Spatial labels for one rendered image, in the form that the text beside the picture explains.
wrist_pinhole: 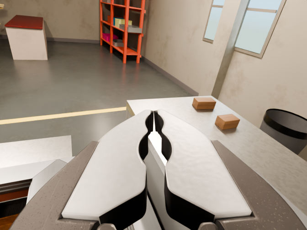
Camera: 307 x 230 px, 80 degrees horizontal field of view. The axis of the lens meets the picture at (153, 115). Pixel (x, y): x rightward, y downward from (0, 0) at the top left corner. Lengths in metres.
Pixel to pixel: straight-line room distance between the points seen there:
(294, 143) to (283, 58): 1.11
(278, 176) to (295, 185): 0.05
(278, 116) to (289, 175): 1.97
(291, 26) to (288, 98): 0.87
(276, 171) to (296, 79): 2.11
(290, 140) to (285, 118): 0.49
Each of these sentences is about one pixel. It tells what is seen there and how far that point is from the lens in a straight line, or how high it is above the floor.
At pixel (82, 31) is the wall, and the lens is 8.09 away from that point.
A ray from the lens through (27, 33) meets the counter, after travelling 5.56.
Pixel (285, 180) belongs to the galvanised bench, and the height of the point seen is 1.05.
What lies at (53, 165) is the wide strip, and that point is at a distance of 0.96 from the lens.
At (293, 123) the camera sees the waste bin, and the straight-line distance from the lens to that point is 2.85.
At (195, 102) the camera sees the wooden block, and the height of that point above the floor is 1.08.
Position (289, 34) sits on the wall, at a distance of 2.96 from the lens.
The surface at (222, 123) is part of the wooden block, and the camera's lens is 0.96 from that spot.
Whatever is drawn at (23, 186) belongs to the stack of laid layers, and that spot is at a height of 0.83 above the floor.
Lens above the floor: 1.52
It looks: 30 degrees down
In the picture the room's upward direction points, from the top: 9 degrees clockwise
